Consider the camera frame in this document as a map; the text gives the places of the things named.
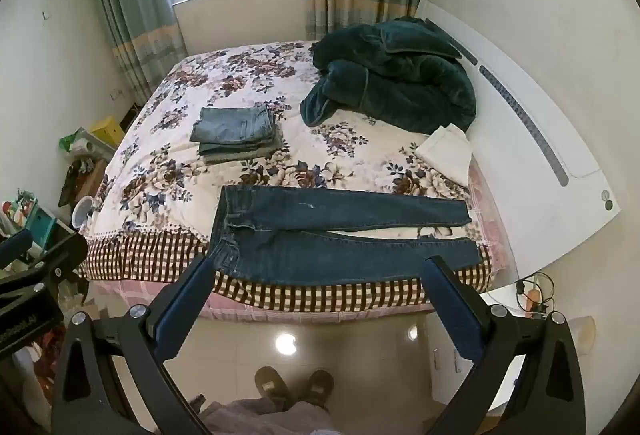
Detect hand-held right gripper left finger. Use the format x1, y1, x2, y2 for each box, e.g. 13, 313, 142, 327
50, 255, 217, 435

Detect white folded cloth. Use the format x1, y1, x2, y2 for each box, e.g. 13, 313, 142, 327
415, 125, 473, 188

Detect person's pink clothing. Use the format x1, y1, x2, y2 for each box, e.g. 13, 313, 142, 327
197, 396, 347, 435

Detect dark green plush blanket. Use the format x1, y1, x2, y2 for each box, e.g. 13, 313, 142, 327
300, 16, 477, 136

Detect white nightstand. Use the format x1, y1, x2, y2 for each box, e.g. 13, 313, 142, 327
425, 284, 596, 418

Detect folded dark grey pants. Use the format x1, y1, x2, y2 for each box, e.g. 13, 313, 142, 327
197, 135, 282, 156

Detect green plastic bag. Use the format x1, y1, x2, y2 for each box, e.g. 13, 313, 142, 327
59, 127, 101, 156

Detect person's brown slipper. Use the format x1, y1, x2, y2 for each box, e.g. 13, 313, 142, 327
302, 368, 335, 411
254, 366, 294, 412

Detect dark blue jeans pants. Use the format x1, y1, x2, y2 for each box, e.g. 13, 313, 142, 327
207, 185, 483, 288

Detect white bed headboard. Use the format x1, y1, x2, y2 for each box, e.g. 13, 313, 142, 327
415, 0, 623, 278

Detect floral checkered bed blanket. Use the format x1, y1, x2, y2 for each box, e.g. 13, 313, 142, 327
75, 40, 503, 313

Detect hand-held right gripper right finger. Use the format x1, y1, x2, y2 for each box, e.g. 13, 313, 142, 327
421, 256, 587, 435

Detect folded grey-green pants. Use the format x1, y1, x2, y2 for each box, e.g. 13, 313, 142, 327
202, 147, 287, 166

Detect wooden stool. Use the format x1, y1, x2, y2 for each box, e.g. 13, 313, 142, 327
59, 159, 108, 210

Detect yellow box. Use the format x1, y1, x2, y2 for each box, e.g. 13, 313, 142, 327
90, 116, 125, 148

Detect beige paper cup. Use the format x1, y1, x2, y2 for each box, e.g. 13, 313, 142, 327
569, 316, 597, 357

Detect black cable bundle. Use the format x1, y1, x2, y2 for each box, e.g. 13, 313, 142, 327
515, 272, 557, 317

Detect folded light blue jeans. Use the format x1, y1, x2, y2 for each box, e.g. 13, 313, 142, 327
190, 105, 277, 146

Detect teal box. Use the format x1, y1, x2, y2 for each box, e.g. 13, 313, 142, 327
29, 209, 57, 247

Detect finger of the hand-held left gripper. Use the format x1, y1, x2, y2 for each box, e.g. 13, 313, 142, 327
0, 231, 34, 268
0, 232, 89, 298

